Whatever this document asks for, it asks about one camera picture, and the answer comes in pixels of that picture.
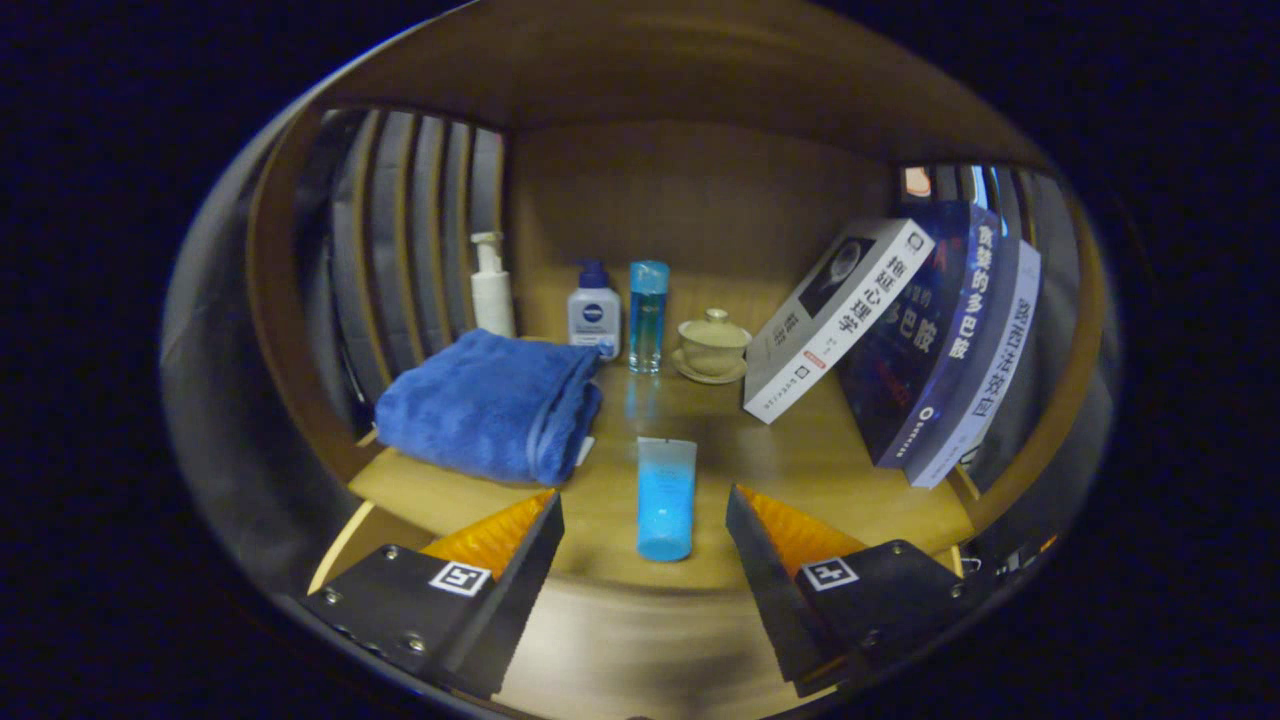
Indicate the blue squeeze tube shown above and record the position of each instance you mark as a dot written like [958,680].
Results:
[666,500]

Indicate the wooden drawer with black knob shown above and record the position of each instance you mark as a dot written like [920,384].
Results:
[640,640]

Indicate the dark blue book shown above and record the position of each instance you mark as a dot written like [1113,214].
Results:
[920,360]

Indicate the white pump bottle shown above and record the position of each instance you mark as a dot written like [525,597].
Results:
[492,295]

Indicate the blue rolled towel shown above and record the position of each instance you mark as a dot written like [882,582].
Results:
[480,405]

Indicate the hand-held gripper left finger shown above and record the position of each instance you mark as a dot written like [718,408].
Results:
[515,600]

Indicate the white bottle with blue cap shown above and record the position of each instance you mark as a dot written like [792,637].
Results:
[594,315]

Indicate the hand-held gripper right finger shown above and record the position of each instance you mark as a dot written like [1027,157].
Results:
[775,600]

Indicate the pale grey book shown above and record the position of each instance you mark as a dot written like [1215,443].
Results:
[990,390]

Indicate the white book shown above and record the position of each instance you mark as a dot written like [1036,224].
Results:
[830,330]

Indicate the beige lidded teacup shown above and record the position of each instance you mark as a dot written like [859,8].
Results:
[712,345]

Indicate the wooden cabinet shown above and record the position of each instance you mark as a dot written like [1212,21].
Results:
[700,190]

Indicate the clear blue bottle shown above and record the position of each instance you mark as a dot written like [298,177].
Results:
[648,320]

